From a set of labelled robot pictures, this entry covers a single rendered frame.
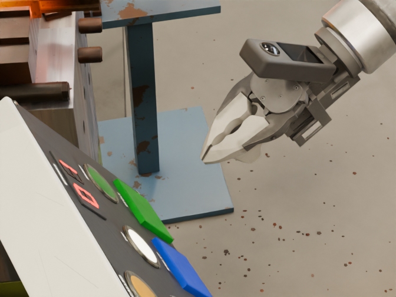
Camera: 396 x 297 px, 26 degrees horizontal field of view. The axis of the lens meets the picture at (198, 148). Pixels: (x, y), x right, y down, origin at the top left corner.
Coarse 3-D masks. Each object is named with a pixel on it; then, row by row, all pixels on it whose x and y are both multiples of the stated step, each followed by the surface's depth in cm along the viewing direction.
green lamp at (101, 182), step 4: (88, 168) 96; (92, 172) 95; (96, 172) 97; (96, 176) 95; (100, 176) 97; (96, 180) 94; (100, 180) 95; (104, 180) 97; (100, 184) 94; (104, 184) 95; (104, 188) 94; (108, 188) 96; (108, 192) 95; (112, 192) 96; (112, 196) 95
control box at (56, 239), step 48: (0, 144) 87; (48, 144) 89; (0, 192) 84; (48, 192) 81; (96, 192) 91; (48, 240) 79; (96, 240) 77; (144, 240) 93; (48, 288) 77; (96, 288) 75
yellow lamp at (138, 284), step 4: (132, 276) 77; (132, 280) 76; (136, 280) 77; (140, 280) 79; (136, 284) 76; (140, 284) 77; (144, 284) 79; (136, 288) 76; (140, 288) 76; (144, 288) 77; (148, 288) 79; (140, 292) 76; (144, 292) 76; (148, 292) 78; (152, 292) 79; (144, 296) 76; (148, 296) 77; (152, 296) 78
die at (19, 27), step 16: (0, 16) 132; (16, 16) 132; (32, 16) 134; (0, 32) 129; (16, 32) 129; (32, 32) 133; (0, 48) 128; (16, 48) 128; (32, 48) 132; (0, 64) 126; (16, 64) 126; (32, 64) 131; (0, 80) 128; (16, 80) 128; (32, 80) 130
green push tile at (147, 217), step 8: (120, 184) 102; (120, 192) 102; (128, 192) 102; (136, 192) 106; (128, 200) 101; (136, 200) 102; (144, 200) 107; (136, 208) 100; (144, 208) 103; (152, 208) 107; (136, 216) 99; (144, 216) 99; (152, 216) 103; (144, 224) 99; (152, 224) 100; (160, 224) 104; (160, 232) 102; (168, 232) 104; (168, 240) 104
